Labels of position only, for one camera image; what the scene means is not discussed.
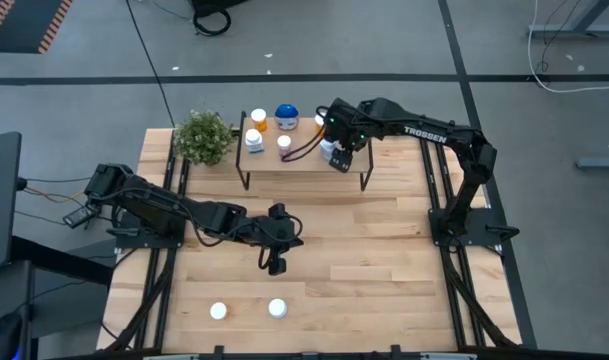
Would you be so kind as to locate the pink medicine bottle white cap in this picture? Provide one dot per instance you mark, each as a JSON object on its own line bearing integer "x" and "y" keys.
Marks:
{"x": 284, "y": 145}

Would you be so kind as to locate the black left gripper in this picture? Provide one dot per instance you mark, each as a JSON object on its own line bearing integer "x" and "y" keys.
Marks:
{"x": 279, "y": 230}

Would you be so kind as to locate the dark grey office desk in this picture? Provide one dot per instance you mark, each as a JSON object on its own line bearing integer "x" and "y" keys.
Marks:
{"x": 14, "y": 290}

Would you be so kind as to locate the black metal table frame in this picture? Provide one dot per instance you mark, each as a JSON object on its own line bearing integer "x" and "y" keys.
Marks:
{"x": 389, "y": 132}

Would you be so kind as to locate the grey floor foot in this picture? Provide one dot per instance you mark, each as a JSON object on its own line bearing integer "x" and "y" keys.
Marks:
{"x": 601, "y": 163}

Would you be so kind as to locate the black computer mouse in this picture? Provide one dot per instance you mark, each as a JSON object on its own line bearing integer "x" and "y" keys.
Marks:
{"x": 6, "y": 332}

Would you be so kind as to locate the clear jar blue lid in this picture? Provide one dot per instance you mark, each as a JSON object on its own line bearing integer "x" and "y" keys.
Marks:
{"x": 286, "y": 116}

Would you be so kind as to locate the grey desk leg frame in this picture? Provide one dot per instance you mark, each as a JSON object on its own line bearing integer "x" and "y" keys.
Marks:
{"x": 574, "y": 32}

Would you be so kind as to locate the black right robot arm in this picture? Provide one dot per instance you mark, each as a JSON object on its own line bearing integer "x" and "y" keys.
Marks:
{"x": 434, "y": 131}

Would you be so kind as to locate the orange pill bottle white cap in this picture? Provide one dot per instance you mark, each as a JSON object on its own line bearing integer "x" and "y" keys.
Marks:
{"x": 318, "y": 120}
{"x": 218, "y": 310}
{"x": 258, "y": 119}

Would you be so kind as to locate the potted green plant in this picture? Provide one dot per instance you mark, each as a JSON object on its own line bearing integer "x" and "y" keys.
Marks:
{"x": 204, "y": 137}

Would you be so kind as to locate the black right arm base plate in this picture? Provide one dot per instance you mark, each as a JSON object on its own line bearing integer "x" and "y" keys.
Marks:
{"x": 484, "y": 220}

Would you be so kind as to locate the large white medicine bottle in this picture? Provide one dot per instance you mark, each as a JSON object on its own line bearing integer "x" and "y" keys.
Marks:
{"x": 277, "y": 308}

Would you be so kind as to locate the slim white medicine bottle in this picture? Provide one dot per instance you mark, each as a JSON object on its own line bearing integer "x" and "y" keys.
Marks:
{"x": 326, "y": 147}

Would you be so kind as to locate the black mat orange striped edges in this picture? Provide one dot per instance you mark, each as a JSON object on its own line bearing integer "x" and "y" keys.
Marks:
{"x": 29, "y": 25}

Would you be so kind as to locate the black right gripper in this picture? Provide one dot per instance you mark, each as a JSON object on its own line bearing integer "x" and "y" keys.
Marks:
{"x": 351, "y": 140}

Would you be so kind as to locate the wooden shelf black metal frame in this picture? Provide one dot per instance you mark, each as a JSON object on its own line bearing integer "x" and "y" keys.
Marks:
{"x": 269, "y": 165}

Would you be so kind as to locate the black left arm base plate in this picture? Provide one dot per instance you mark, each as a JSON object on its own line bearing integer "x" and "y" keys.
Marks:
{"x": 149, "y": 243}

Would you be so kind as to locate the white bottle blue label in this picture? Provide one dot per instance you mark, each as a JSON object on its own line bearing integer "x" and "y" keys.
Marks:
{"x": 254, "y": 140}

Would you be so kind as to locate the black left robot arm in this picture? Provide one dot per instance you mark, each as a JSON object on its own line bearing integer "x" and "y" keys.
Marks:
{"x": 159, "y": 210}

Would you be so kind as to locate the grey monitor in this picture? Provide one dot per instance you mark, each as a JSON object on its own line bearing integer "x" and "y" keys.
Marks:
{"x": 1, "y": 200}

